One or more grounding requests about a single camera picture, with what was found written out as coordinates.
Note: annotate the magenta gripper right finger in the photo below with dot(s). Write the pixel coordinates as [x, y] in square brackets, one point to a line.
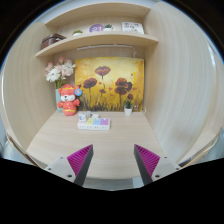
[153, 167]

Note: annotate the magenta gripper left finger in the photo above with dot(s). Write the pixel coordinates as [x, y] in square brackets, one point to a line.
[74, 167]

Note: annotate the white multicolour power strip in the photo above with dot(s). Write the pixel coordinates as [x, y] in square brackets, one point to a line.
[95, 124]

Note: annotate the small potted plant white pot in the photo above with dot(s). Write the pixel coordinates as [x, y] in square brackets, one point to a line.
[128, 107]

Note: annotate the light blue vase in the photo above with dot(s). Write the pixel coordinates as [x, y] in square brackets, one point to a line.
[57, 94]

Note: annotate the red plush fox toy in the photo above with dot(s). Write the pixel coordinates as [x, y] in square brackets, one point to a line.
[69, 99]

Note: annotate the yellow poppy flower painting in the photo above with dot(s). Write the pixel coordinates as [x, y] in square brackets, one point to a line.
[107, 82]

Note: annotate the pink white flower bouquet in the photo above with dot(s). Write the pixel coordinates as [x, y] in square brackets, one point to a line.
[57, 73]

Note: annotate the white LED light bar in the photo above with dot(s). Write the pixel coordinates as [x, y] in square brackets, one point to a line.
[104, 46]

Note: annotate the wooden lower shelf board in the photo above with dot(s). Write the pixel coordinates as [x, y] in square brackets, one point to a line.
[117, 38]

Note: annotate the wooden shelf board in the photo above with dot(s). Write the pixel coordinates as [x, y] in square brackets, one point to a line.
[98, 10]
[117, 38]

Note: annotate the small green plant on shelf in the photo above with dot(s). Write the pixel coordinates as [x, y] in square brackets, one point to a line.
[77, 32]

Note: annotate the white framed text card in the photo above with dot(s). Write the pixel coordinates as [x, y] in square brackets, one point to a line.
[132, 27]

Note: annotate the purple round calendar plaque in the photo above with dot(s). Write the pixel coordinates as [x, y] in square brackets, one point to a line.
[96, 28]

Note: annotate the small succulent white pot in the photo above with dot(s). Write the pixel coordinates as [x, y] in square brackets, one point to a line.
[108, 27]

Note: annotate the wooden upper shelf board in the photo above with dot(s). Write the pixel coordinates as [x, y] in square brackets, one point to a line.
[98, 10]

